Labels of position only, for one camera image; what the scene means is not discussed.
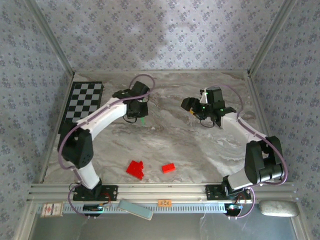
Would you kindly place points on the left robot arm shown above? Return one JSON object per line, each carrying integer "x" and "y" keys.
{"x": 77, "y": 150}

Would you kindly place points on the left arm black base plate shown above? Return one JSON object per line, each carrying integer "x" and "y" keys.
{"x": 110, "y": 192}

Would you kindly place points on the red and white card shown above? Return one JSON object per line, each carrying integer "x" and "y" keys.
{"x": 51, "y": 210}

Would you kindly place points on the aluminium corner post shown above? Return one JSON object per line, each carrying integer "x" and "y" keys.
{"x": 52, "y": 37}
{"x": 271, "y": 37}

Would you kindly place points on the grey-blue flat block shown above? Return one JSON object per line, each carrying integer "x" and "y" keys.
{"x": 135, "y": 209}

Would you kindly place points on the small orange label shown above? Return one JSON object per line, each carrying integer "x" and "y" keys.
{"x": 164, "y": 202}

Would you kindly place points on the large red brick assembly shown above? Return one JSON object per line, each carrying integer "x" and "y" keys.
{"x": 135, "y": 169}

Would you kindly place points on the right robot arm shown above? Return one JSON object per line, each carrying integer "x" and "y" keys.
{"x": 257, "y": 160}

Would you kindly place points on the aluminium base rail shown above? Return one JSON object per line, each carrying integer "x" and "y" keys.
{"x": 160, "y": 191}

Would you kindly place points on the aluminium side rail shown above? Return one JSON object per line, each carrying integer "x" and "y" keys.
{"x": 266, "y": 125}
{"x": 45, "y": 165}

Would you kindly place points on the grey stone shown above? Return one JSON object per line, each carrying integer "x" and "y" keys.
{"x": 278, "y": 208}

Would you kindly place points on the small red toy brick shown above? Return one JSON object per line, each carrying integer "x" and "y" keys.
{"x": 168, "y": 168}

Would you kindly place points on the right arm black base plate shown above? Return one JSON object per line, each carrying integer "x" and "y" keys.
{"x": 212, "y": 192}

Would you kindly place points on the black and grey checkerboard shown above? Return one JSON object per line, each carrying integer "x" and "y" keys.
{"x": 85, "y": 97}

